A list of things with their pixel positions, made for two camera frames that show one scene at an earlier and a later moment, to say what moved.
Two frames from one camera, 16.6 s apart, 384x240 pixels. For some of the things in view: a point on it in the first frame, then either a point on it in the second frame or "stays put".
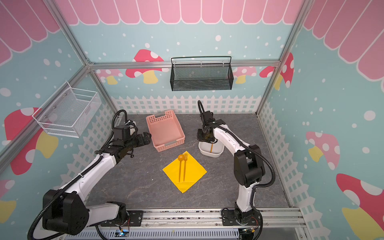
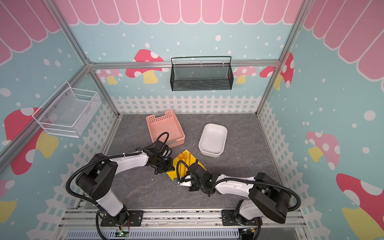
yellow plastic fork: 185,159 to 189,158
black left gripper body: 139,141 to 162,157
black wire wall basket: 201,73 stays put
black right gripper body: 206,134 to 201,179
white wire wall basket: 67,111 stays put
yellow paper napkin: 193,172 stays put
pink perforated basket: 165,130 stays put
